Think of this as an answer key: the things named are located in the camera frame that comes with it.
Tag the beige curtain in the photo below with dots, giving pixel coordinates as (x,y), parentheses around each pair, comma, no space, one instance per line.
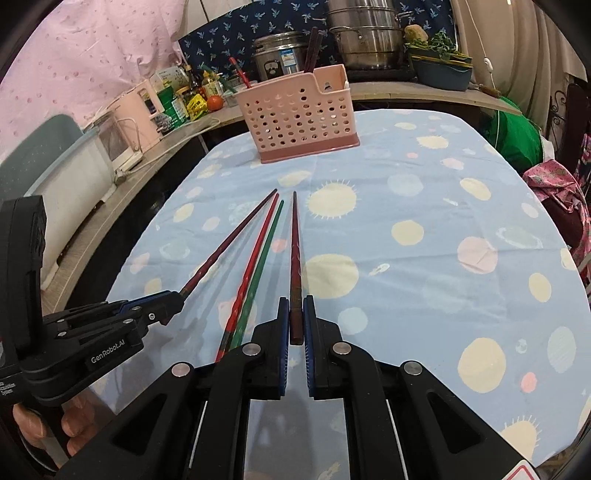
(531,37)

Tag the dark brown wavy chopstick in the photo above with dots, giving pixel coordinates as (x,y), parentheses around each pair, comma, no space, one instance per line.
(231,240)
(295,277)

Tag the steel rice cooker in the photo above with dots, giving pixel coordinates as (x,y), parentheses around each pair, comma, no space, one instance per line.
(277,60)

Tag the green bag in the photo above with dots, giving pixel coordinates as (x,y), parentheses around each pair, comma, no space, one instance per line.
(517,134)

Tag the yellow snack packet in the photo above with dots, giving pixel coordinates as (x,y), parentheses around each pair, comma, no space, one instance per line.
(196,106)

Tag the pink dotted curtain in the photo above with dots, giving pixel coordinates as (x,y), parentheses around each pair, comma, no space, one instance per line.
(92,55)

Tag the wooden rolling pin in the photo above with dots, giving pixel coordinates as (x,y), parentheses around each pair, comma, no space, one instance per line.
(488,90)

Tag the clear food container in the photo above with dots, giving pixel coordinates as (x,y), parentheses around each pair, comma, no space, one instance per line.
(233,86)

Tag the white toaster oven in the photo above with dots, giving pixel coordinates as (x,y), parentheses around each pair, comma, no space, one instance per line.
(115,143)

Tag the brown potato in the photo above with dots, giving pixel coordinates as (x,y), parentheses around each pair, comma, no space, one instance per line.
(415,33)

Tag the blue plastic basin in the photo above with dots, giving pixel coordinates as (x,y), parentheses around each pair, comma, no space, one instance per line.
(438,76)

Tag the white storage box blue lid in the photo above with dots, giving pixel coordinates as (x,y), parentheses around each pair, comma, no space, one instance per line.
(69,194)

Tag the navy printed cloth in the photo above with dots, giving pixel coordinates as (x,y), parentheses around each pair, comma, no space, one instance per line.
(221,32)

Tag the green carton box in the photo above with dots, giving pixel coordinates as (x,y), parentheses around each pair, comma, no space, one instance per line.
(173,108)

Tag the red tomato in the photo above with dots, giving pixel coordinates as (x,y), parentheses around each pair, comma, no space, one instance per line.
(215,103)

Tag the person's left hand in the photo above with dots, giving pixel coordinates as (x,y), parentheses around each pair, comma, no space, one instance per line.
(76,422)

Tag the steel steamer pot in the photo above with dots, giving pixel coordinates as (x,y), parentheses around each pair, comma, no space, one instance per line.
(369,41)

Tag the pink perforated utensil holder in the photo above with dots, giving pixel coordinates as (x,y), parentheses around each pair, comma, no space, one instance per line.
(300,147)

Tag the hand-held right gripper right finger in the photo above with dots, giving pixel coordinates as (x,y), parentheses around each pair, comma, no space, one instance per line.
(310,369)

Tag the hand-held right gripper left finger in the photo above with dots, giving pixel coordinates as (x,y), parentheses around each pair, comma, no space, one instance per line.
(283,364)

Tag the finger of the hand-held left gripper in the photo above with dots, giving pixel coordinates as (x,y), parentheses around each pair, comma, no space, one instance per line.
(138,303)
(154,314)

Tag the white power strip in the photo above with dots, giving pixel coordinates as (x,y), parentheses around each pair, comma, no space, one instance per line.
(127,170)

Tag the leafy green vegetables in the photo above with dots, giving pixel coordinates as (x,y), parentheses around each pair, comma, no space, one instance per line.
(438,44)

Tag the yellow oil bottle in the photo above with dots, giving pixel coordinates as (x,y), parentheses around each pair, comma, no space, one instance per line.
(211,85)

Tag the pink floral cloth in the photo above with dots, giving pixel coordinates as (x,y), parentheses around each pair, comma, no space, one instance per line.
(554,180)

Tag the pink kitchen appliance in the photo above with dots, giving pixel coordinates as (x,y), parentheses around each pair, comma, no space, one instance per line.
(138,99)

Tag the green wavy chopstick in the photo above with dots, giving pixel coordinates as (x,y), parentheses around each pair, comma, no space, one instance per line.
(241,323)

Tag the black induction stove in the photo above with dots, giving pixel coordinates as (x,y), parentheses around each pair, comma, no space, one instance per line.
(383,74)

